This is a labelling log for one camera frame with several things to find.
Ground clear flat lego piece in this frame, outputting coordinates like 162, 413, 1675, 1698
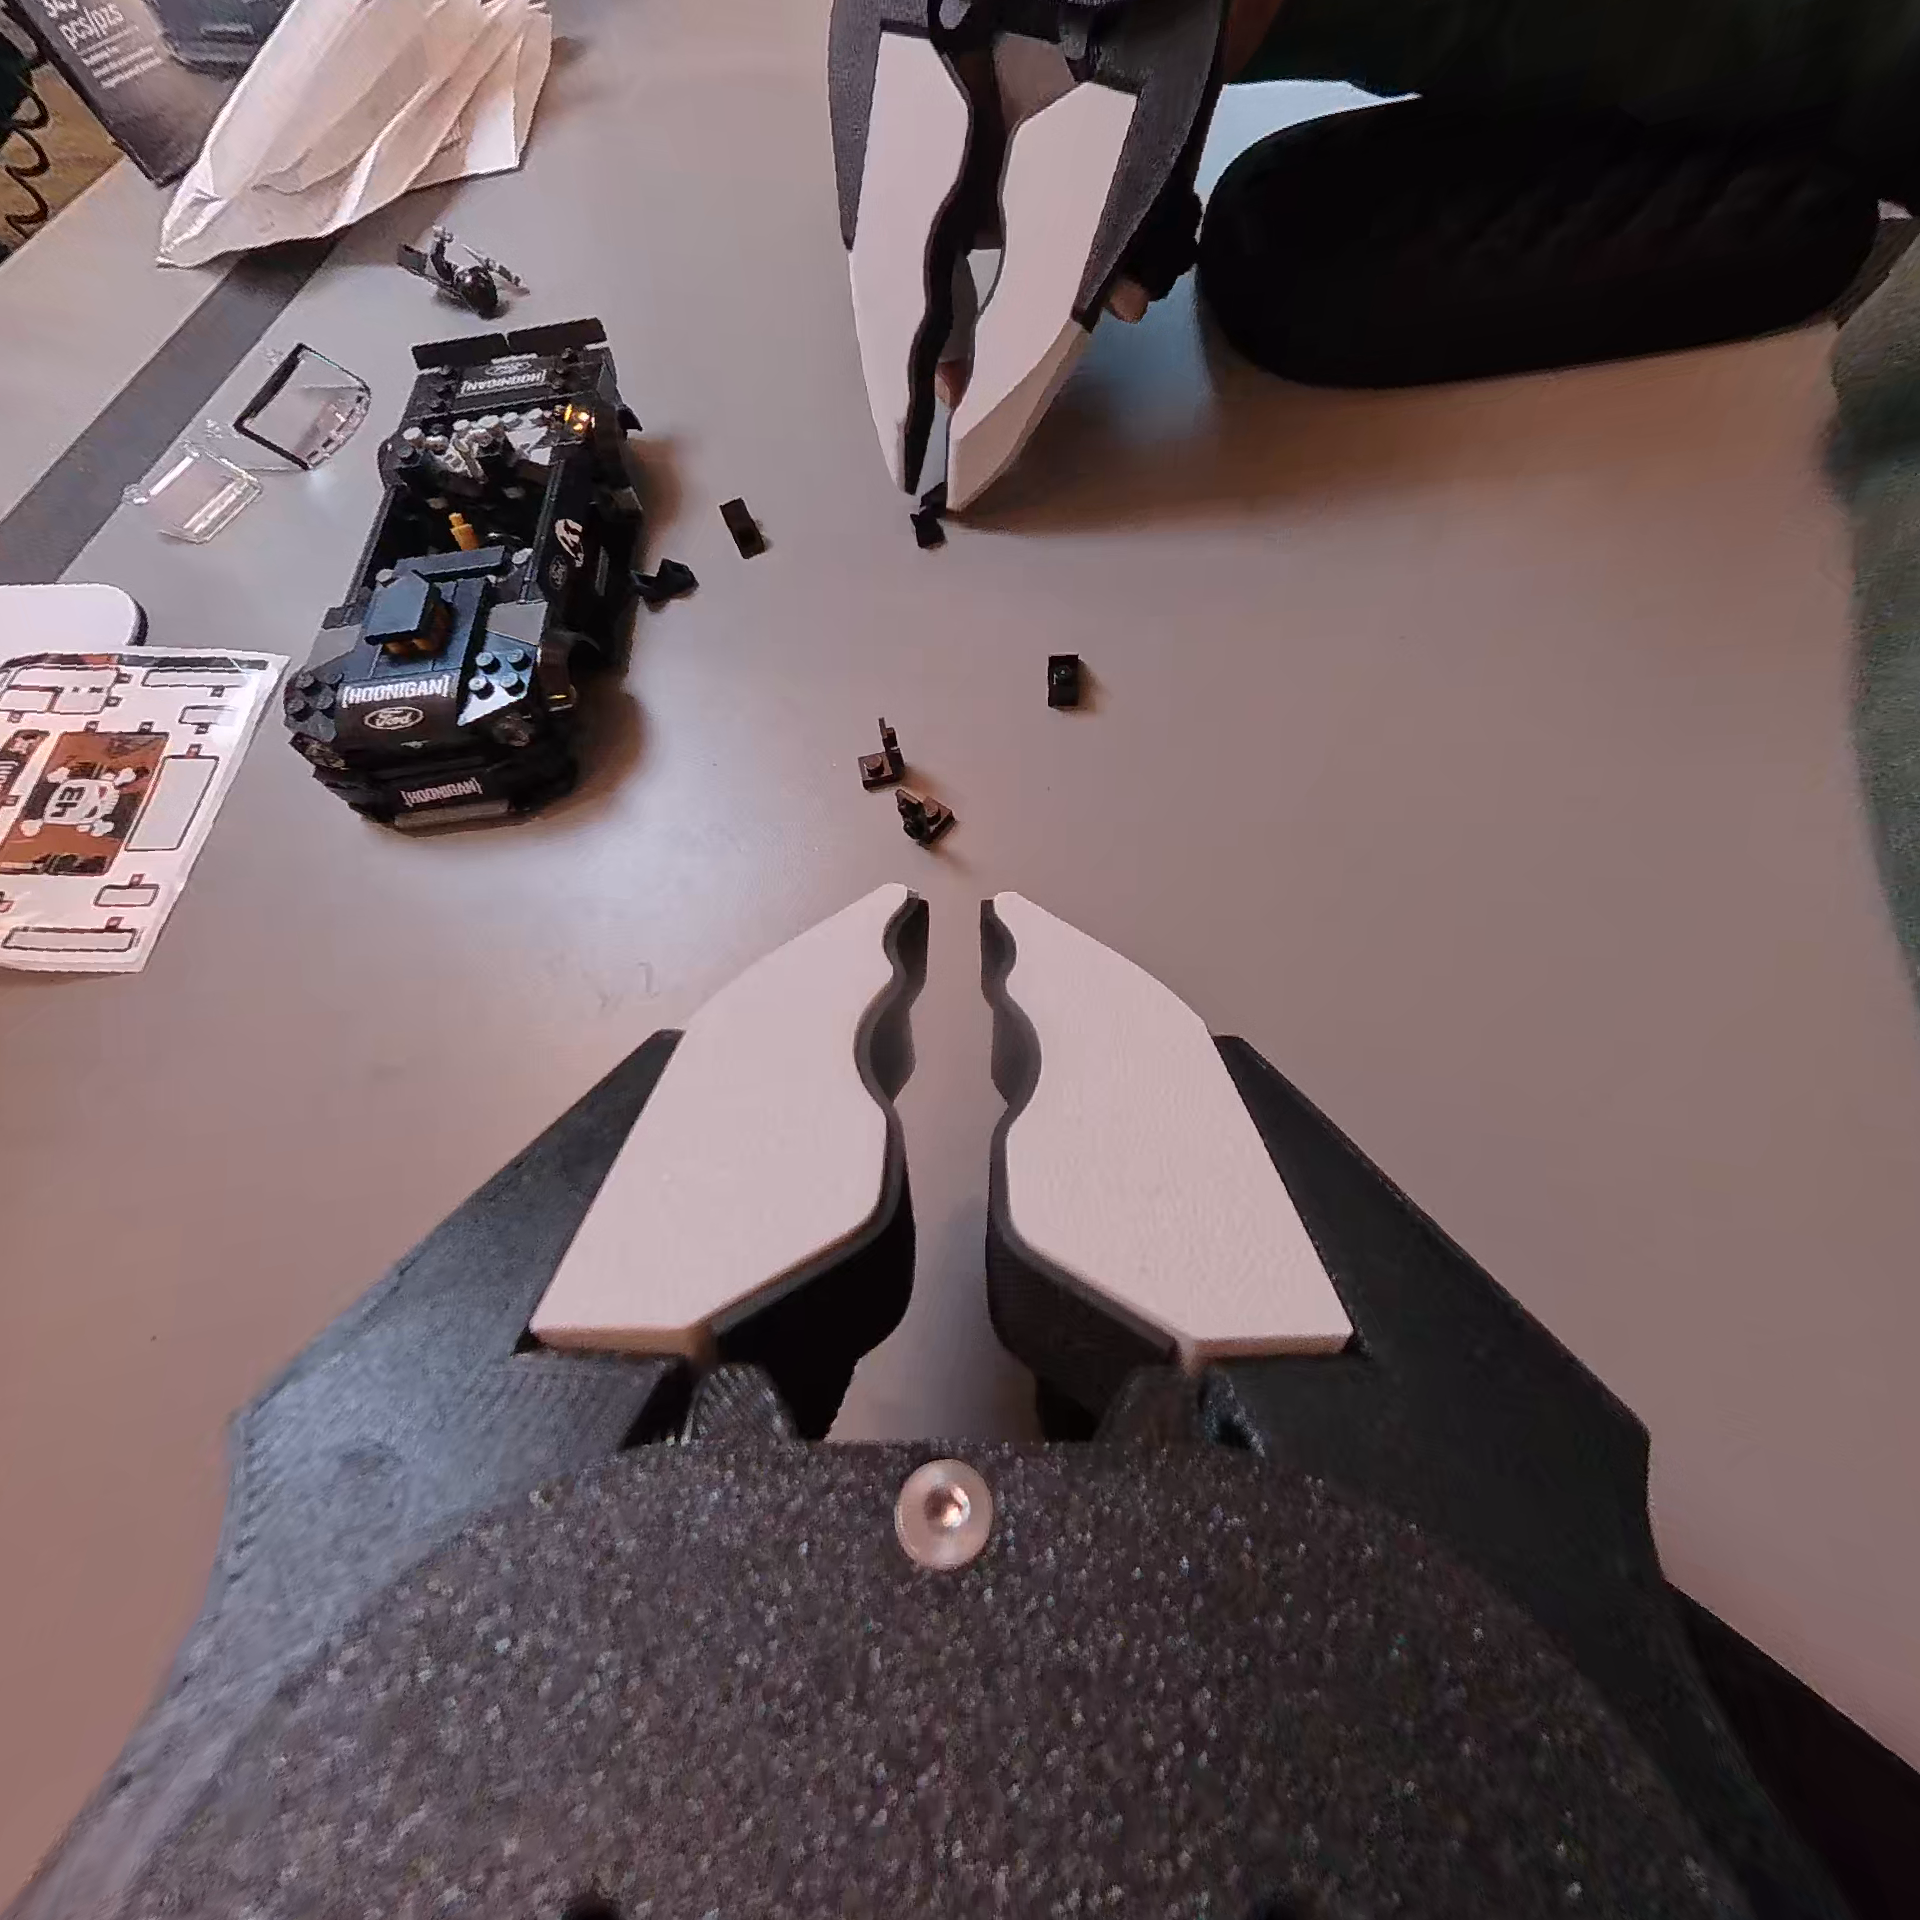
125, 443, 265, 548

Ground clear lego windshield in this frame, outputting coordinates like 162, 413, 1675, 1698
232, 339, 378, 476

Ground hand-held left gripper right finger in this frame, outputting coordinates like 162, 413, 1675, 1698
981, 892, 1357, 1435

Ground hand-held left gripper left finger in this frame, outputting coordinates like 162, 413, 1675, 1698
527, 886, 932, 1435

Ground sticker sheet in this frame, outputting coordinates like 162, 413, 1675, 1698
0, 646, 294, 978

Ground white booklet stand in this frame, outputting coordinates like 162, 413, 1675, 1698
0, 586, 146, 667

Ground person's right forearm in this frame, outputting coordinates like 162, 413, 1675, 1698
1215, 0, 1920, 137

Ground lego set box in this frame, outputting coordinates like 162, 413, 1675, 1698
0, 0, 301, 187

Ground black lego car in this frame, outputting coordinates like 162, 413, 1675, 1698
279, 315, 648, 836

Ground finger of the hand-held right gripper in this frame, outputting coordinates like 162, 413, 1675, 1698
941, 75, 1148, 518
849, 29, 968, 506

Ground white paper bags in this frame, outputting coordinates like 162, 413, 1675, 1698
156, 0, 558, 271

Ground black lego axle assembly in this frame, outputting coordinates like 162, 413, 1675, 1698
400, 225, 527, 317

